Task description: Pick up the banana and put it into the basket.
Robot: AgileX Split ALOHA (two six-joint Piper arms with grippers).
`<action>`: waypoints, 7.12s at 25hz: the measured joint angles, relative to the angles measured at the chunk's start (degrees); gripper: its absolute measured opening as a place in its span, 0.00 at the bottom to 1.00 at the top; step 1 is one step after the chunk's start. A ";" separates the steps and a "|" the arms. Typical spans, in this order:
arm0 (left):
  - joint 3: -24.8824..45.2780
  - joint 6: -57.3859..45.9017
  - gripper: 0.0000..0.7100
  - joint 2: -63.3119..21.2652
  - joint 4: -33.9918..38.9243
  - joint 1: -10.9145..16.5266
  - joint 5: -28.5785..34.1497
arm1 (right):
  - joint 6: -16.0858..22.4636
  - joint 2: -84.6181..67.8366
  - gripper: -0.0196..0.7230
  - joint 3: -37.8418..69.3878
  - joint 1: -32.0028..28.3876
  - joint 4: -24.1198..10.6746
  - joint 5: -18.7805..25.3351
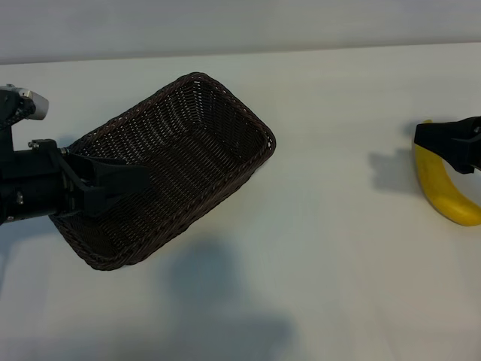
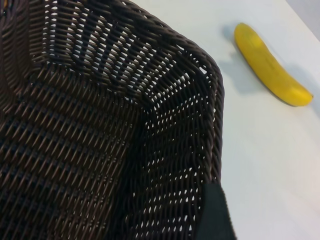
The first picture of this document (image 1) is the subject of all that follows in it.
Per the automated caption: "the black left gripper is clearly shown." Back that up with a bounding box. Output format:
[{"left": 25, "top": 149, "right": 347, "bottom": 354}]
[{"left": 0, "top": 138, "right": 152, "bottom": 227}]

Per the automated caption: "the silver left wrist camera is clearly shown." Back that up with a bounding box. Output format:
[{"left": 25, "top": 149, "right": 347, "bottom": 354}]
[{"left": 0, "top": 84, "right": 50, "bottom": 122}]

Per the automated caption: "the black braided left camera cable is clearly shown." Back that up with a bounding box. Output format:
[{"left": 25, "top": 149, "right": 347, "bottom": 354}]
[{"left": 0, "top": 92, "right": 38, "bottom": 129}]

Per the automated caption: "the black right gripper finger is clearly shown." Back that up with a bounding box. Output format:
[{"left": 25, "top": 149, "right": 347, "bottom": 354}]
[
  {"left": 414, "top": 115, "right": 481, "bottom": 143},
  {"left": 414, "top": 132, "right": 481, "bottom": 174}
]

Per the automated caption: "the yellow banana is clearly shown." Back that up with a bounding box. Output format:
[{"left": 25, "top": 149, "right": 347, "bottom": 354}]
[{"left": 412, "top": 119, "right": 481, "bottom": 227}]

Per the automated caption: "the dark brown wicker basket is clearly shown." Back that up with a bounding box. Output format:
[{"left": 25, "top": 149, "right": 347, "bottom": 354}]
[{"left": 48, "top": 71, "right": 277, "bottom": 272}]

